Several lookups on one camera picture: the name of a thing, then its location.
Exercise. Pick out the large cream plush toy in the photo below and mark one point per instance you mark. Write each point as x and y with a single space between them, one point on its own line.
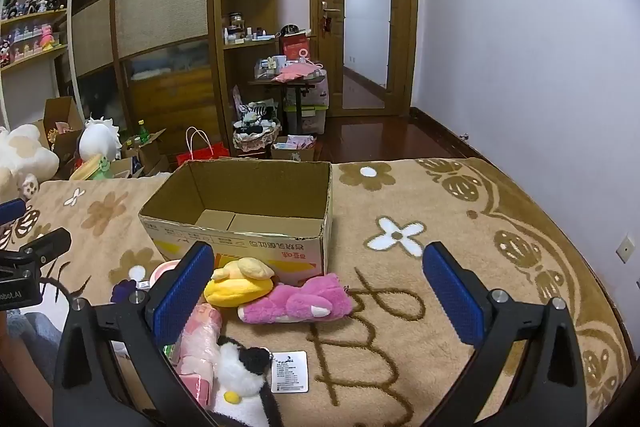
27 157

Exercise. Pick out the clear plastic storage box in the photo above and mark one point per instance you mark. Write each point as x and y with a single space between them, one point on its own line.
312 119

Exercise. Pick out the wooden wardrobe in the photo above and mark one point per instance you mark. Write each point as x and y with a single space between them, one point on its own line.
160 7

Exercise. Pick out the green frog toy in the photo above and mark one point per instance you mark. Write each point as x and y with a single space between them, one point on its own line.
104 167

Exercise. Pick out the beige floral blanket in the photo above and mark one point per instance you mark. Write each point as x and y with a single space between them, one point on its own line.
400 317

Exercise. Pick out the woven basket with lace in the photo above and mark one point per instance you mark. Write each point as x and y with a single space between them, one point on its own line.
255 139

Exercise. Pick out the red paper bag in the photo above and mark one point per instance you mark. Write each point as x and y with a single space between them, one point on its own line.
202 155

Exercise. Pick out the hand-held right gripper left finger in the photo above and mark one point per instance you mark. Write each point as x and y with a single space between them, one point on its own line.
182 292

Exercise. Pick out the wooden corner shelf unit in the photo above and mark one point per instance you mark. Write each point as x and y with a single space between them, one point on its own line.
247 52

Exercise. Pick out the person's left forearm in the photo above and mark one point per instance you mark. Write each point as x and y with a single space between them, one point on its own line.
20 377

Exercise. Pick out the green glass bottle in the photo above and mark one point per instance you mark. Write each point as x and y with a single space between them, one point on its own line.
143 133

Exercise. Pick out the pink round plush cushion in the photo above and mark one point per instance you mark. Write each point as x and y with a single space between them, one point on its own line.
165 271

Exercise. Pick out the cardboard box with bottles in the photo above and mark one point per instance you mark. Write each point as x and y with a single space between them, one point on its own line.
147 159

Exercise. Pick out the purple plush toy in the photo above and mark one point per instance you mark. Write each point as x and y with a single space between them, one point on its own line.
124 291

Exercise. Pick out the red box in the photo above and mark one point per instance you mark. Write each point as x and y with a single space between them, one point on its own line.
294 48

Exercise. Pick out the white-haired plush doll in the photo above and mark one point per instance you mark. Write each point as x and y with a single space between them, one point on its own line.
97 139

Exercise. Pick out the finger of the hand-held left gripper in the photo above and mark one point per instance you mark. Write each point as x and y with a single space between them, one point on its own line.
47 243
11 210

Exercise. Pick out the yellow shelf rack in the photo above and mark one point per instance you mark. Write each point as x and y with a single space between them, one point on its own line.
35 57

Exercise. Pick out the small cardboard box of papers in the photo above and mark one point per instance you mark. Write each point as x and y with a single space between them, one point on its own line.
292 151

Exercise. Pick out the yellow flat plush toy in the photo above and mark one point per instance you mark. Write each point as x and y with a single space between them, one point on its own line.
85 169

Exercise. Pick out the white paper hang tag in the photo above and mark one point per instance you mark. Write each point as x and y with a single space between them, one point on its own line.
290 372

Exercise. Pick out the green tissue pack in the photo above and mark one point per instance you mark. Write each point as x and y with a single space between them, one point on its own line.
169 351

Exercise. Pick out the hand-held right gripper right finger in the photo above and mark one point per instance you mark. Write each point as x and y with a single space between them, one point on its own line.
452 297

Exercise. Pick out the small skull plush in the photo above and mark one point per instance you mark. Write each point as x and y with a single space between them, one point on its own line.
30 186

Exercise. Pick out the row of small figurines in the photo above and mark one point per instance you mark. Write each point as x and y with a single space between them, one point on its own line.
30 32

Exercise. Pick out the pink plastic-wrapped package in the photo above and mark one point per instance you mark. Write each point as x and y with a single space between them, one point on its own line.
200 347

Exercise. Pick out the pink plush toy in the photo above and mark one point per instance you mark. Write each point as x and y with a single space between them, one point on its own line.
300 302

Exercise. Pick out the small dark side table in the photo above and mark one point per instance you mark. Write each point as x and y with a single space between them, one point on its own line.
299 99

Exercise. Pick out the white wall socket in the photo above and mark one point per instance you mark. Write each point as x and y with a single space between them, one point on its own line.
626 249

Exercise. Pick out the pink cloth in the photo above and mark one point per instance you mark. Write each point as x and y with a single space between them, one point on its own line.
295 73

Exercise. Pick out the row of cosmetic bottles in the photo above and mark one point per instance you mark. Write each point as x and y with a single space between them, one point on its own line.
245 34

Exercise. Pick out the tall brown cardboard box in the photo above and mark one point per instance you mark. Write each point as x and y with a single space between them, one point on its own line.
62 117

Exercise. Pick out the yellow plush toy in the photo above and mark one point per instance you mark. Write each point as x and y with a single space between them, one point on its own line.
85 169
235 289

